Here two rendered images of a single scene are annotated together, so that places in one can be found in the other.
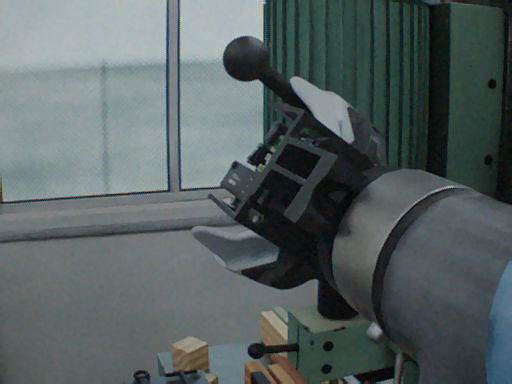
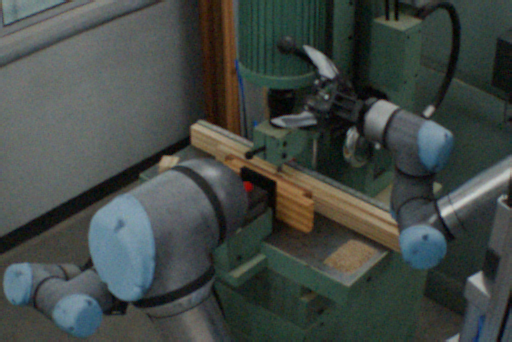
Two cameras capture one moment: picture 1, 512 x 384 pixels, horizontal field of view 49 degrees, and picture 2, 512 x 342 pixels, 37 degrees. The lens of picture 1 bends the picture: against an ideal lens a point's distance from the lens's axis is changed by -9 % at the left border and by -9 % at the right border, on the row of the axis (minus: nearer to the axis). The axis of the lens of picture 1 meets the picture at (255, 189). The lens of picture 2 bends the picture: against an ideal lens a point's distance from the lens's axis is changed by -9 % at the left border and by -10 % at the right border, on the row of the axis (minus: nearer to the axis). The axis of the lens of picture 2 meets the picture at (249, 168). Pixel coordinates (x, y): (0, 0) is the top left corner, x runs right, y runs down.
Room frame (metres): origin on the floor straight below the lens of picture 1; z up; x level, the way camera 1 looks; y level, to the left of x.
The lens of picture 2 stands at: (-0.70, 0.70, 1.97)
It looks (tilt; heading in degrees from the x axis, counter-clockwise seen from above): 33 degrees down; 331
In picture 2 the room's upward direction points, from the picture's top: straight up
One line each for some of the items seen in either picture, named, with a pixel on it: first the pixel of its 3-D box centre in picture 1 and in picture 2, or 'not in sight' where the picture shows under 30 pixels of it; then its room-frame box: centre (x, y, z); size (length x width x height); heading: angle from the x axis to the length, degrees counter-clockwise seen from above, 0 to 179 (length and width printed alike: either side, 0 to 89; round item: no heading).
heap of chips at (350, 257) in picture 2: not in sight; (351, 253); (0.35, -0.10, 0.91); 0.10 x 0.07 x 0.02; 110
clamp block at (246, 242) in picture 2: not in sight; (225, 227); (0.55, 0.08, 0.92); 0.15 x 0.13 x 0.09; 20
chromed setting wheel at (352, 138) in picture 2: not in sight; (361, 141); (0.56, -0.26, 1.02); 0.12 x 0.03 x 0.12; 110
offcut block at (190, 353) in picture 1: (190, 356); (169, 169); (0.79, 0.10, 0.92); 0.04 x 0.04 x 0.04; 51
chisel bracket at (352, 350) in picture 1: (351, 342); (286, 138); (0.64, -0.11, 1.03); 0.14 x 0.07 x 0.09; 110
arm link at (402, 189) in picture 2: not in sight; (413, 196); (0.17, -0.09, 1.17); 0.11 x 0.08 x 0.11; 150
